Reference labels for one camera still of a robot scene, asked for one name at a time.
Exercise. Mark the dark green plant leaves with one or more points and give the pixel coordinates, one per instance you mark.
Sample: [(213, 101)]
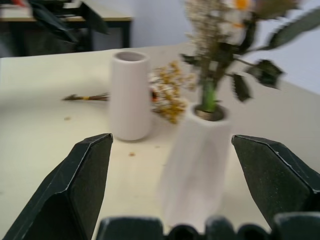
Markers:
[(57, 20)]

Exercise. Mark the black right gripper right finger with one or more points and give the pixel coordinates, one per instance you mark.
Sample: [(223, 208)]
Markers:
[(275, 180)]

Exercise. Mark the white faceted vase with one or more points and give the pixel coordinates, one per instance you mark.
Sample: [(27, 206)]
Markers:
[(197, 165)]

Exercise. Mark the background desk with black legs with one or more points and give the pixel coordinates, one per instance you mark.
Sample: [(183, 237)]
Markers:
[(110, 22)]

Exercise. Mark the white cylindrical vase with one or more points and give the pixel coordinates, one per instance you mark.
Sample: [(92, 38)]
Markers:
[(130, 95)]

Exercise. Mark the green leafy flower bouquet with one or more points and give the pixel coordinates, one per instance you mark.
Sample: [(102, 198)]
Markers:
[(220, 50)]

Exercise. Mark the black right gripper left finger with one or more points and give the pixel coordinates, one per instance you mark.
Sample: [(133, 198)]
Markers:
[(75, 185)]

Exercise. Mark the yellow dried flower bouquet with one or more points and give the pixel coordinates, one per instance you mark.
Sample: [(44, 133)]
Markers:
[(170, 95)]

